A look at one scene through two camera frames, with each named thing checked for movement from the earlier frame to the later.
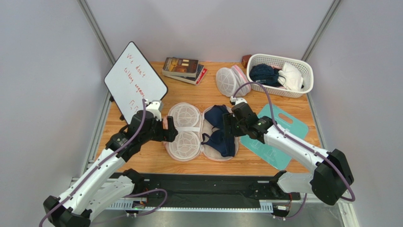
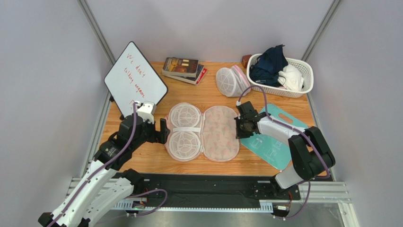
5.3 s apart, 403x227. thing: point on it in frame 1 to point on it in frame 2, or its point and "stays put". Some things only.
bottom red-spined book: [205, 72] stays put
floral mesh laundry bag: [191, 124] stays put
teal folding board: [286, 122] stays put
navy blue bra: [219, 142] to [267, 66]
